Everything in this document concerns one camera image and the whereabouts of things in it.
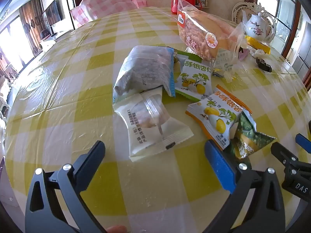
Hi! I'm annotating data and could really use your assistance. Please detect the bread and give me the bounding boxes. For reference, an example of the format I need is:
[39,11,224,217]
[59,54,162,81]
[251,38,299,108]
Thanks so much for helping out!
[177,0,247,82]

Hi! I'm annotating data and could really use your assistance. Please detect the yellow snack packet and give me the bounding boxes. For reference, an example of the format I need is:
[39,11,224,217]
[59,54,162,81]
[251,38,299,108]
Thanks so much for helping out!
[245,36,271,55]

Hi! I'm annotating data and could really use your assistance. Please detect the dark green snack packet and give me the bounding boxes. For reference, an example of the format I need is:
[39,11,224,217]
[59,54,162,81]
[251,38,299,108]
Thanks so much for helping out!
[225,113,277,161]

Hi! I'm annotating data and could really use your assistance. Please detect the white pastry packet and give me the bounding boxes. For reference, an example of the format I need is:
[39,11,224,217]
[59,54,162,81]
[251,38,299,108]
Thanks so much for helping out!
[113,86,195,163]

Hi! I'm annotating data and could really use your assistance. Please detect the brown curtain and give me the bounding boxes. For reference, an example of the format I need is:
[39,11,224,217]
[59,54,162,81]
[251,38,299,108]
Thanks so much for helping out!
[19,0,45,54]

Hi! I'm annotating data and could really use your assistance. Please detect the black candy packet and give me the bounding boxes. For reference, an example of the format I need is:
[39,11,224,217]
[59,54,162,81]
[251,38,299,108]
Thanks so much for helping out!
[256,57,273,73]

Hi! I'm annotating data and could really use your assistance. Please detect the white floral teapot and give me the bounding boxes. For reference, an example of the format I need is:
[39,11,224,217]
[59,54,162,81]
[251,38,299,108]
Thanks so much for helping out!
[242,12,274,42]

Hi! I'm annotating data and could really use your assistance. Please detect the green-edged nut packet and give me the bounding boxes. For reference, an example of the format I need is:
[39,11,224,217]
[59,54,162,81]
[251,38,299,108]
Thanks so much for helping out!
[174,50,214,102]

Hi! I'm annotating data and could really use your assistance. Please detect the yellow checked tablecloth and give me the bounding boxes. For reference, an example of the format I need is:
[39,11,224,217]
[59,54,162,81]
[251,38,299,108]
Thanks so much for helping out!
[5,6,311,233]

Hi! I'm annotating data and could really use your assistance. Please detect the blue white snack packet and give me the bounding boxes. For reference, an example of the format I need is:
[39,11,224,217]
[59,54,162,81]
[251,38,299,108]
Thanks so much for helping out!
[113,46,176,102]

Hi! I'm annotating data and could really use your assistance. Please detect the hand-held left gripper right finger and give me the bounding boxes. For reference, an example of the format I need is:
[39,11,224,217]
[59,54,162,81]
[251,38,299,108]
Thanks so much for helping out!
[202,139,286,233]

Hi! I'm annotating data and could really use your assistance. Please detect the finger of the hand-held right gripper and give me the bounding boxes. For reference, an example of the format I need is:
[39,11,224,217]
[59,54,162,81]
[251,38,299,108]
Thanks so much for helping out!
[295,133,311,154]
[271,142,299,173]

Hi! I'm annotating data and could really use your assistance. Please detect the person's left hand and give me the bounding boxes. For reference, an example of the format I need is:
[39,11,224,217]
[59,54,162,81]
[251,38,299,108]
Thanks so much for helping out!
[107,225,127,233]

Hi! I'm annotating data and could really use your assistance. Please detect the orange-edged nut packet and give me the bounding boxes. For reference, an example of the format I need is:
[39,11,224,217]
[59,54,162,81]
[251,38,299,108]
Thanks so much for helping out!
[185,85,253,151]

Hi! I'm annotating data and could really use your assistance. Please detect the television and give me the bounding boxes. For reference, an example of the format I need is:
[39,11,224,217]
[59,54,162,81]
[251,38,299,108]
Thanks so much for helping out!
[42,0,62,28]

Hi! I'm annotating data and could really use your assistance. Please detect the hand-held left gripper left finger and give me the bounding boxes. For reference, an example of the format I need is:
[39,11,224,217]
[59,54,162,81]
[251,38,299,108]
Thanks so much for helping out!
[24,140,107,233]

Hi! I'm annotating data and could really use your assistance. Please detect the glass partition door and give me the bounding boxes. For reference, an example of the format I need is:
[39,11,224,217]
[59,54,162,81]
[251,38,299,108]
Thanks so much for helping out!
[258,0,311,61]

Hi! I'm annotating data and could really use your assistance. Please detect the ornate white chair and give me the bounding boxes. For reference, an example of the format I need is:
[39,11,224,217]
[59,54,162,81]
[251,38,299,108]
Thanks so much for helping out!
[231,1,277,42]

